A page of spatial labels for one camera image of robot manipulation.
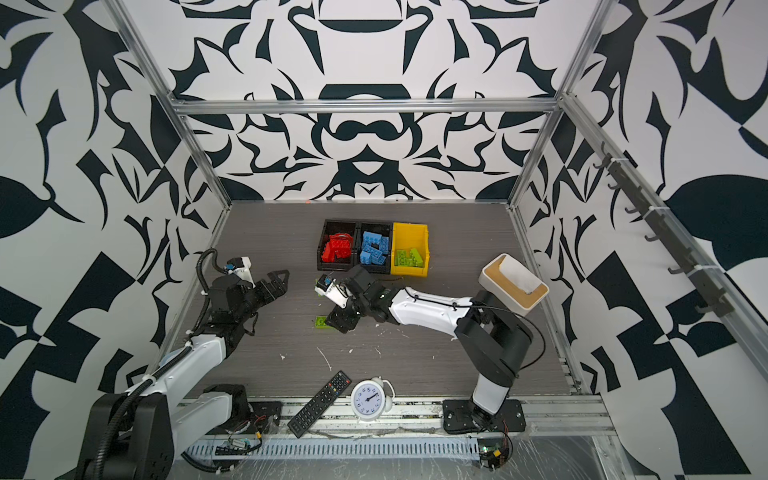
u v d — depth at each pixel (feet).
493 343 1.50
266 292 2.49
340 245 3.26
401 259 3.32
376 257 3.25
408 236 3.60
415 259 3.34
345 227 3.54
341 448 2.34
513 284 3.02
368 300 2.17
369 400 2.44
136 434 1.33
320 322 2.93
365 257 3.20
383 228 3.65
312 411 2.43
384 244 3.44
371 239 3.43
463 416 2.45
